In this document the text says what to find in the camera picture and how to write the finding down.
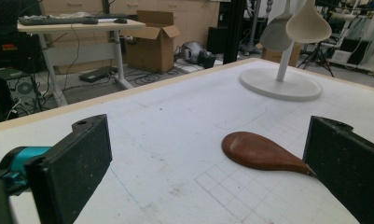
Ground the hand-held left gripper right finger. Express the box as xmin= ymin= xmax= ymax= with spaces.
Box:
xmin=302 ymin=115 xmax=374 ymax=224

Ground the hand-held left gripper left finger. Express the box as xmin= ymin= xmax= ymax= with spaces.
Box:
xmin=0 ymin=114 xmax=113 ymax=224

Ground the brown wooden spoon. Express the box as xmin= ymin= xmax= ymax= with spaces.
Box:
xmin=221 ymin=131 xmax=316 ymax=178

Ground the white utensil rack stand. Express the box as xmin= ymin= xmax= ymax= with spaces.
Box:
xmin=239 ymin=40 xmax=325 ymax=103

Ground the beige ladle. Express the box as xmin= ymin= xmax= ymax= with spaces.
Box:
xmin=285 ymin=0 xmax=333 ymax=45

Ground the flat black device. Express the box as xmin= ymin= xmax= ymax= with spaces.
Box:
xmin=78 ymin=65 xmax=118 ymax=84

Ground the black computer tower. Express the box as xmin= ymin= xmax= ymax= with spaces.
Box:
xmin=0 ymin=66 xmax=38 ymax=123

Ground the black tripod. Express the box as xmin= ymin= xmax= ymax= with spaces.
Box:
xmin=297 ymin=41 xmax=336 ymax=78

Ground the small cardboard box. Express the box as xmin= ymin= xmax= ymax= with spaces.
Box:
xmin=260 ymin=41 xmax=301 ymax=68

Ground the large cardboard box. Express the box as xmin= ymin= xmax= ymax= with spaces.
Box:
xmin=124 ymin=9 xmax=182 ymax=74

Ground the white-legged desk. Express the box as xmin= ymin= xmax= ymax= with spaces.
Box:
xmin=17 ymin=17 xmax=146 ymax=107

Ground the black keyboard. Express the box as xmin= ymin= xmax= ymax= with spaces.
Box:
xmin=18 ymin=16 xmax=99 ymax=26

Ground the grey rounded appliance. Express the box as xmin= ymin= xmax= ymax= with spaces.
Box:
xmin=174 ymin=41 xmax=217 ymax=70

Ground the black metal frame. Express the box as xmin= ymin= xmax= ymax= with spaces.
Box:
xmin=222 ymin=0 xmax=248 ymax=65

